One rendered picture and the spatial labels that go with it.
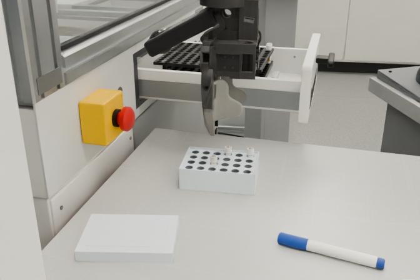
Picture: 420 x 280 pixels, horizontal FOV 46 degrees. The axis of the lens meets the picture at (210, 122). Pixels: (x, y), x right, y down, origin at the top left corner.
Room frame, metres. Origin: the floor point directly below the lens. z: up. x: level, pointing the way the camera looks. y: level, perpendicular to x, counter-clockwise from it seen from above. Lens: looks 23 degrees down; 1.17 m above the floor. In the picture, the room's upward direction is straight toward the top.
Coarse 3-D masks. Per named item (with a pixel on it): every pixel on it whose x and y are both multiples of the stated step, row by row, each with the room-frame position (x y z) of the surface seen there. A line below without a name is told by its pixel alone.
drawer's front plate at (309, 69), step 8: (312, 40) 1.04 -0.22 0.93; (312, 48) 0.97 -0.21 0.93; (312, 56) 0.90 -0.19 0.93; (304, 64) 0.85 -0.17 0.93; (312, 64) 0.85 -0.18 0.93; (304, 72) 0.83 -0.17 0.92; (312, 72) 0.87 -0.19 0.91; (304, 80) 0.83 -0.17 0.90; (312, 80) 0.90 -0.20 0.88; (304, 88) 0.83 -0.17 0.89; (312, 88) 0.93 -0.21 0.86; (304, 96) 0.83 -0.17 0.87; (312, 96) 0.96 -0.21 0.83; (304, 104) 0.83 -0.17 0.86; (304, 112) 0.83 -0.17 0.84; (304, 120) 0.83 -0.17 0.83
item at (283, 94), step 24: (288, 48) 1.10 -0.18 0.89; (144, 72) 0.93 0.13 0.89; (168, 72) 0.92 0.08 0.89; (192, 72) 0.91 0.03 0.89; (288, 72) 1.10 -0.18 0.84; (144, 96) 0.93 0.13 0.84; (168, 96) 0.92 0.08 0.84; (192, 96) 0.90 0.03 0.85; (264, 96) 0.87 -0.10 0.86; (288, 96) 0.86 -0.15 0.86
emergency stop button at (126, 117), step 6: (126, 108) 0.72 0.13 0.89; (120, 114) 0.71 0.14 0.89; (126, 114) 0.71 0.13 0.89; (132, 114) 0.72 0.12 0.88; (120, 120) 0.70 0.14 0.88; (126, 120) 0.71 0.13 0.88; (132, 120) 0.72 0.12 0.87; (120, 126) 0.70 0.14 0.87; (126, 126) 0.71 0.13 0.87; (132, 126) 0.72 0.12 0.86
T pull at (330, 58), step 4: (332, 52) 0.99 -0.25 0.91; (316, 56) 0.98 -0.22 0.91; (320, 56) 0.97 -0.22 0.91; (324, 56) 0.97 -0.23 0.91; (328, 56) 0.97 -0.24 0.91; (332, 56) 0.96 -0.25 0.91; (316, 60) 0.96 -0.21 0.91; (320, 60) 0.96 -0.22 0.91; (324, 60) 0.95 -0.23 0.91; (328, 60) 0.94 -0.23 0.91; (332, 60) 0.94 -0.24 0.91; (328, 64) 0.93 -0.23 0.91; (332, 64) 0.93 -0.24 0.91
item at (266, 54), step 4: (272, 48) 1.08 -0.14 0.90; (264, 52) 1.04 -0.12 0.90; (268, 52) 1.04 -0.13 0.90; (260, 56) 1.01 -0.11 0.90; (264, 56) 1.01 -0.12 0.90; (268, 56) 1.01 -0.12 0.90; (260, 60) 0.98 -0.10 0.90; (264, 60) 0.98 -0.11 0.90; (260, 64) 0.95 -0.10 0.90; (264, 64) 0.95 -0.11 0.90; (260, 68) 0.92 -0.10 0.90
